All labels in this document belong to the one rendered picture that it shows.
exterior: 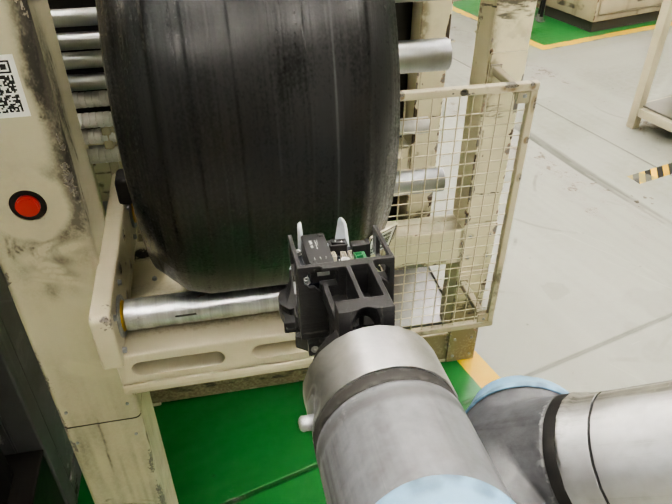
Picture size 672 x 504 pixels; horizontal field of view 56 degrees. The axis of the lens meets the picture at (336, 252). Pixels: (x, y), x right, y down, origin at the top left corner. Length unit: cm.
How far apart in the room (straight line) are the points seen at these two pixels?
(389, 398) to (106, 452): 95
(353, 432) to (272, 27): 41
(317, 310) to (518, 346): 178
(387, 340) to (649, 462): 17
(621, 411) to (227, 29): 45
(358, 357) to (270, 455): 150
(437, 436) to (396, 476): 3
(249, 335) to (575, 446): 58
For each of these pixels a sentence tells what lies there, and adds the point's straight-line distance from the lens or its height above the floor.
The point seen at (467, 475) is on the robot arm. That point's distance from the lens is 31.
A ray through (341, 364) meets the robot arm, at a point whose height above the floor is 123.
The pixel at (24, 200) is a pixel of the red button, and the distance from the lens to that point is 91.
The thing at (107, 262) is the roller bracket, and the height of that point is 95.
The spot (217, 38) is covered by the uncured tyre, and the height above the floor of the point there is 131.
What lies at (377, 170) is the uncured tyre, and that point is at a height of 117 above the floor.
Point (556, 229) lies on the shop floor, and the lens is 282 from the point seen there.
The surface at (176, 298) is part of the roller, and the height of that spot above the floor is 92.
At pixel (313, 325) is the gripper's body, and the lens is 47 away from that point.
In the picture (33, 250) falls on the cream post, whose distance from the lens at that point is 96.
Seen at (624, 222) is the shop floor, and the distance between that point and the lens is 297.
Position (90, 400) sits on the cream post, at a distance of 115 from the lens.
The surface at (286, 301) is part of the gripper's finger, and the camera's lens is 51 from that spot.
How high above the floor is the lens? 150
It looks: 36 degrees down
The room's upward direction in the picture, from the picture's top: straight up
